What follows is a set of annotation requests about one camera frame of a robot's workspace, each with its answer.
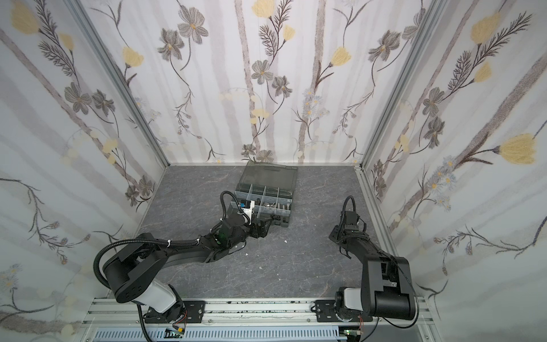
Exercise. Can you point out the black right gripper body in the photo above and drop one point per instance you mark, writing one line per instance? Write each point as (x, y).
(342, 239)

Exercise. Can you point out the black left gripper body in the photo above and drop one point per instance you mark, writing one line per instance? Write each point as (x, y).
(244, 233)

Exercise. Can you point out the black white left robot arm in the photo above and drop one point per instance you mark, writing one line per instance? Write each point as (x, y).
(129, 267)

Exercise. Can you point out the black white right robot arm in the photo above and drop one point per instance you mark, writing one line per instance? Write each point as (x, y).
(386, 289)

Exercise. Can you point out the green compartment organizer box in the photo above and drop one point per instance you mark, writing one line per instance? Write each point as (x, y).
(271, 188)

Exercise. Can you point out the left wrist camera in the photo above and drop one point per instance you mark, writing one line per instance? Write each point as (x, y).
(247, 207)

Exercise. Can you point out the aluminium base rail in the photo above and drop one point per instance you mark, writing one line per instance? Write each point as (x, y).
(218, 313)

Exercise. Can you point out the white slotted cable duct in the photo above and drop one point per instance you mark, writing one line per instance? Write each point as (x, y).
(271, 333)

